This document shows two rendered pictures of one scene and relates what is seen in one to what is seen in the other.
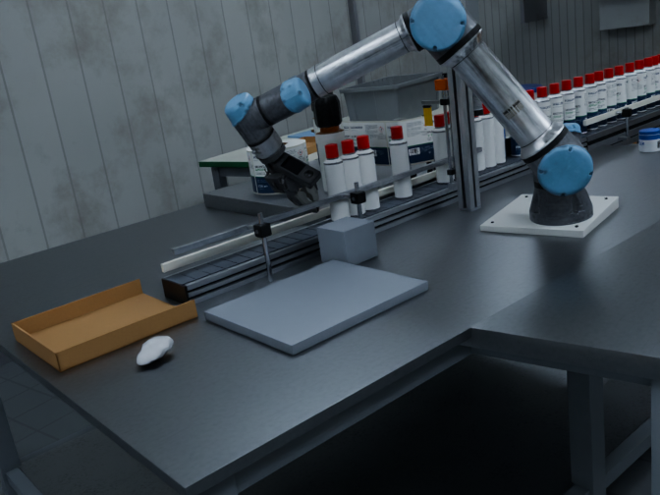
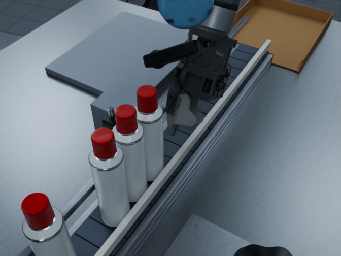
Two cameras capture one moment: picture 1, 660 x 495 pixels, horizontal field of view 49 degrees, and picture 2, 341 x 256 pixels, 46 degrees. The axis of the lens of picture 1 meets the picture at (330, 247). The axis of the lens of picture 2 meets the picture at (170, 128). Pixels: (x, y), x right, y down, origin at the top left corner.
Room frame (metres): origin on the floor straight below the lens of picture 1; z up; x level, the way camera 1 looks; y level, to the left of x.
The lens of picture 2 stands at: (2.33, -0.17, 1.49)
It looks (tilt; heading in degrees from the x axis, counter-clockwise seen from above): 45 degrees down; 160
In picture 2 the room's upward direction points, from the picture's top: straight up
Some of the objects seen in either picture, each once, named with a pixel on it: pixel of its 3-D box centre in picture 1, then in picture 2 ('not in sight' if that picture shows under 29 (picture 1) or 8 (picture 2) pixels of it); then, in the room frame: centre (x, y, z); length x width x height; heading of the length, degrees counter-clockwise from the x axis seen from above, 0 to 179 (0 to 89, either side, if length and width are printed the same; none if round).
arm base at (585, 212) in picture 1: (559, 196); not in sight; (1.71, -0.58, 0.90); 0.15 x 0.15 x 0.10
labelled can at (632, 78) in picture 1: (630, 89); not in sight; (2.82, -1.25, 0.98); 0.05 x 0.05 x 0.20
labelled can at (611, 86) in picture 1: (609, 95); not in sight; (2.73, -1.13, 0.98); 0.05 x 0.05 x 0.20
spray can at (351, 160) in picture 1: (352, 178); (130, 156); (1.89, -0.08, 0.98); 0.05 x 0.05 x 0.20
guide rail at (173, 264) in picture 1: (337, 207); (160, 181); (1.91, -0.04, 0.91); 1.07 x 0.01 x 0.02; 128
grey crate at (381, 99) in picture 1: (394, 98); not in sight; (4.39, -0.51, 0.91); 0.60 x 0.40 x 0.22; 143
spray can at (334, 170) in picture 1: (336, 183); (148, 135); (1.86, -0.04, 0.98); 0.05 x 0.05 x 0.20
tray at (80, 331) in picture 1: (104, 319); (275, 28); (1.44, 0.50, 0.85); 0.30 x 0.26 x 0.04; 128
